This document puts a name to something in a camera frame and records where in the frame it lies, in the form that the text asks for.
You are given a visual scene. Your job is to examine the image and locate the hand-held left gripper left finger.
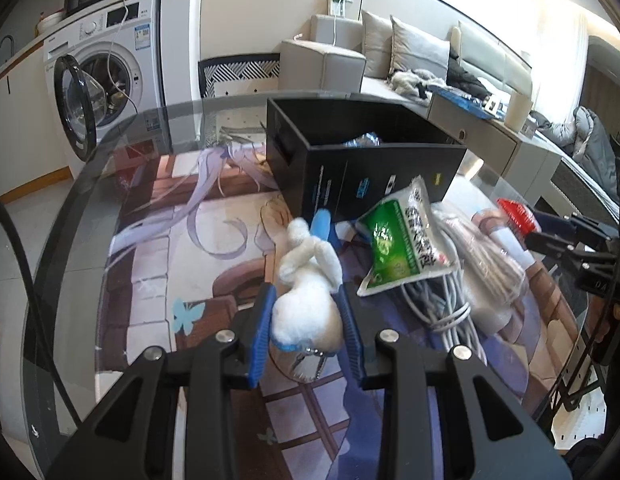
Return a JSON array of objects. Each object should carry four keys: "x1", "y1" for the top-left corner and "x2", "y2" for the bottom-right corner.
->
[{"x1": 40, "y1": 284, "x2": 277, "y2": 480}]

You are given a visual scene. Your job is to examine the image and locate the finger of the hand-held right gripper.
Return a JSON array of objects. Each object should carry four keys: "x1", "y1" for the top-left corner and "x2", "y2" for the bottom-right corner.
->
[
  {"x1": 532, "y1": 209, "x2": 580, "y2": 234},
  {"x1": 524, "y1": 230, "x2": 587, "y2": 262}
]

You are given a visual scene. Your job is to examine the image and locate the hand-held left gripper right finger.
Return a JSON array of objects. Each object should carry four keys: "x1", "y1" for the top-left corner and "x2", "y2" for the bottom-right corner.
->
[{"x1": 337, "y1": 287, "x2": 573, "y2": 480}]

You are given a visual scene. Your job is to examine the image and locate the red plastic bag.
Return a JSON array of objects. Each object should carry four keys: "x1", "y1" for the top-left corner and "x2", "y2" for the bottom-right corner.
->
[{"x1": 496, "y1": 198, "x2": 541, "y2": 235}]

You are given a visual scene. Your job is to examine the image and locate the white plush toy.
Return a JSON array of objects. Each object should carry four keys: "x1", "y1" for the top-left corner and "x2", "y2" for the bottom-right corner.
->
[{"x1": 271, "y1": 217, "x2": 345, "y2": 357}]

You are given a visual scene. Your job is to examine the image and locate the clear plastic bag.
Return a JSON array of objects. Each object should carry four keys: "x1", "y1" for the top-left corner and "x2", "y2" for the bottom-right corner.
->
[{"x1": 432, "y1": 202, "x2": 533, "y2": 311}]

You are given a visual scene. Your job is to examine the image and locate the white cable bundle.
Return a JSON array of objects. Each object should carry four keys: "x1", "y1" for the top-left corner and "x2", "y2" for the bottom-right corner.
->
[{"x1": 397, "y1": 265, "x2": 491, "y2": 361}]

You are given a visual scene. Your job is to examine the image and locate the green white packet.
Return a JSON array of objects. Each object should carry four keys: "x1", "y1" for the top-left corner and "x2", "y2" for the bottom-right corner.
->
[{"x1": 356, "y1": 175, "x2": 458, "y2": 298}]

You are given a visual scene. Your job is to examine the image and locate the black storage box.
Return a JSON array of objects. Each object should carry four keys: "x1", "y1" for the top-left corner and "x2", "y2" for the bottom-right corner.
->
[{"x1": 266, "y1": 97, "x2": 468, "y2": 225}]

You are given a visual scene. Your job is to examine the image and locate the grey down jacket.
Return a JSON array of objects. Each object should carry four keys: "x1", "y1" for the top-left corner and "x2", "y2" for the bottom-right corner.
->
[{"x1": 532, "y1": 106, "x2": 620, "y2": 163}]

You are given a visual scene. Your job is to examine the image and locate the beige side cabinet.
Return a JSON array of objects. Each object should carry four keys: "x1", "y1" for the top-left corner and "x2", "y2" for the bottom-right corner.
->
[{"x1": 426, "y1": 91, "x2": 568, "y2": 202}]

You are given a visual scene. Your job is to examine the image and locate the white cup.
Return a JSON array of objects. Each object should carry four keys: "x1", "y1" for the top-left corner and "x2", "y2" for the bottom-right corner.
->
[{"x1": 505, "y1": 94, "x2": 534, "y2": 131}]

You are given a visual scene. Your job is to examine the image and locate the printed table mat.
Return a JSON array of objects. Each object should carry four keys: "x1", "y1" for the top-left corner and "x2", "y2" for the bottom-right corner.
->
[{"x1": 94, "y1": 137, "x2": 587, "y2": 480}]

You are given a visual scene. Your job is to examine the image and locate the blue cloth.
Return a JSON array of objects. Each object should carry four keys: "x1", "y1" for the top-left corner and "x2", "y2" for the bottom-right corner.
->
[{"x1": 310, "y1": 207, "x2": 335, "y2": 243}]

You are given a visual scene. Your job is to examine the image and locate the blue desk mat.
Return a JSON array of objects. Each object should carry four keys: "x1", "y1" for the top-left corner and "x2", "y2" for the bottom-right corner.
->
[{"x1": 430, "y1": 86, "x2": 508, "y2": 120}]

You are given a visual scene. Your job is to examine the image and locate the black jacket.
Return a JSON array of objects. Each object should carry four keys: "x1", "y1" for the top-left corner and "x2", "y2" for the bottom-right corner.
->
[{"x1": 446, "y1": 47, "x2": 502, "y2": 98}]

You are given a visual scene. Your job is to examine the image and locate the grey fur garment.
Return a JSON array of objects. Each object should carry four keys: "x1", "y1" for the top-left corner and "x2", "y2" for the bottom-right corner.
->
[{"x1": 387, "y1": 69, "x2": 448, "y2": 98}]

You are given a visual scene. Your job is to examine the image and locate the grey pillow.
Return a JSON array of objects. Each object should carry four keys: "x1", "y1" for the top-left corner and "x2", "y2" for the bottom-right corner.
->
[
  {"x1": 361, "y1": 10, "x2": 395, "y2": 80},
  {"x1": 388, "y1": 16, "x2": 451, "y2": 81}
]

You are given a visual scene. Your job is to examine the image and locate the black white patterned rug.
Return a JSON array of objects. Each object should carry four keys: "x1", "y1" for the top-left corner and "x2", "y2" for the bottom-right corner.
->
[{"x1": 197, "y1": 53, "x2": 282, "y2": 99}]

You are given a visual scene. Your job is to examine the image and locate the grey sofa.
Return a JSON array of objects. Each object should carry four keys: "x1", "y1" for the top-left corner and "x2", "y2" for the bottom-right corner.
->
[{"x1": 279, "y1": 12, "x2": 534, "y2": 107}]

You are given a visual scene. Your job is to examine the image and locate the white washing machine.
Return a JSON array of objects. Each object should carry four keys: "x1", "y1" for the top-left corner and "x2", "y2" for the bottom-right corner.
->
[{"x1": 42, "y1": 0, "x2": 167, "y2": 162}]

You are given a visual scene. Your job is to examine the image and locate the white bowl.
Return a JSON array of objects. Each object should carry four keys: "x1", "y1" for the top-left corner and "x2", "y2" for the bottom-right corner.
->
[{"x1": 36, "y1": 10, "x2": 65, "y2": 33}]

